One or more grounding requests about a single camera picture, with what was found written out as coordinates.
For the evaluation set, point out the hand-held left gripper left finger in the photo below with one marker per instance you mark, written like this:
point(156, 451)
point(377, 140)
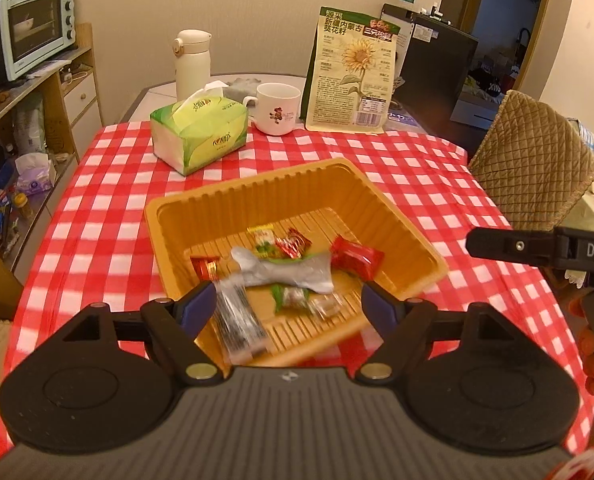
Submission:
point(199, 310)

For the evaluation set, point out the white thermos bottle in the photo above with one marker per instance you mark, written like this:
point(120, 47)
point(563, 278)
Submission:
point(189, 70)

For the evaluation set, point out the black clear snack packet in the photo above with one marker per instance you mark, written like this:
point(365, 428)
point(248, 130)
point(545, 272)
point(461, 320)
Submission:
point(237, 322)

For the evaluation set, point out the red white candy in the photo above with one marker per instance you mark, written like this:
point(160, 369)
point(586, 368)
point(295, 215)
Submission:
point(294, 246)

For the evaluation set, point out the clear beige candy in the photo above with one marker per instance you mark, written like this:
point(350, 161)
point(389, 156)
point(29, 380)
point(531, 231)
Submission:
point(327, 305)

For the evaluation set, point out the white storage box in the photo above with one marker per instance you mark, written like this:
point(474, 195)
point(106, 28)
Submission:
point(472, 110)

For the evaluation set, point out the yellow plastic tray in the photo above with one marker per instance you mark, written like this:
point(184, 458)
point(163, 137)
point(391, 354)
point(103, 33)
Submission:
point(297, 185)

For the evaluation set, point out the silver foil snack packet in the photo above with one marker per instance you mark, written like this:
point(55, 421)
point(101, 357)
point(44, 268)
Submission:
point(287, 274)

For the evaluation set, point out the grey cloth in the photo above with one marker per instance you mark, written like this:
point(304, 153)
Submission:
point(242, 87)

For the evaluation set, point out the purple tissue packet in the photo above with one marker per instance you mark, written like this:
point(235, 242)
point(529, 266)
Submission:
point(34, 177)

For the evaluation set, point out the green tissue pack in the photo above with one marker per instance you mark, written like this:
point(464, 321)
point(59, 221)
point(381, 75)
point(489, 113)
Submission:
point(202, 135)

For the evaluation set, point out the clear snack jar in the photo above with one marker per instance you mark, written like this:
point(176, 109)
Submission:
point(23, 206)

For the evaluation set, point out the sunflower seed bag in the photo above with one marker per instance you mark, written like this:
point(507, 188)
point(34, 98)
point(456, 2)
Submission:
point(347, 85)

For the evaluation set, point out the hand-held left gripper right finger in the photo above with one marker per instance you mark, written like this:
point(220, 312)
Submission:
point(377, 310)

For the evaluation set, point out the wooden shelf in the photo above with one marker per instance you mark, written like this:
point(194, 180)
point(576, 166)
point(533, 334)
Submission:
point(57, 110)

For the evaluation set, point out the red checked tablecloth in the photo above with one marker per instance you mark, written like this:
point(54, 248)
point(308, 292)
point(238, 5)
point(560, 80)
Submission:
point(107, 200)

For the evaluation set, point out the small red gold candy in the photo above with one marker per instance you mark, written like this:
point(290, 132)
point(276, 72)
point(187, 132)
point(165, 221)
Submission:
point(206, 267)

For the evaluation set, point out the quilted brown chair back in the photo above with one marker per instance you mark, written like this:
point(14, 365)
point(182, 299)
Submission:
point(532, 160)

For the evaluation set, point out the large red snack packet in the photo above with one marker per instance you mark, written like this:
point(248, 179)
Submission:
point(357, 256)

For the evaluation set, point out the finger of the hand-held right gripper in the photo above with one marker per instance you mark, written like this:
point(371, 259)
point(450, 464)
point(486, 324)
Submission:
point(517, 246)

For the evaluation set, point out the black cabinet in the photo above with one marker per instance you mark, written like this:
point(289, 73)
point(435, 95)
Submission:
point(437, 70)

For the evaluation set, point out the light blue toaster oven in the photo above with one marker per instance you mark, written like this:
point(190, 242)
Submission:
point(32, 30)

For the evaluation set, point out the white plastic bag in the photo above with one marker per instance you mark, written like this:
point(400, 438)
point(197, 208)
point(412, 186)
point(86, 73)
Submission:
point(27, 125)

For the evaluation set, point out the yellow green candy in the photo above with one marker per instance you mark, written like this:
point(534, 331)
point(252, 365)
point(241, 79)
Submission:
point(262, 239)

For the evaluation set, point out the white mug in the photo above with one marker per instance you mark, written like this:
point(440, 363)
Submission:
point(277, 110)

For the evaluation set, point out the person's right hand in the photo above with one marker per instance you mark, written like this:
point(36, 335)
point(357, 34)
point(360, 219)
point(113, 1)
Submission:
point(592, 355)

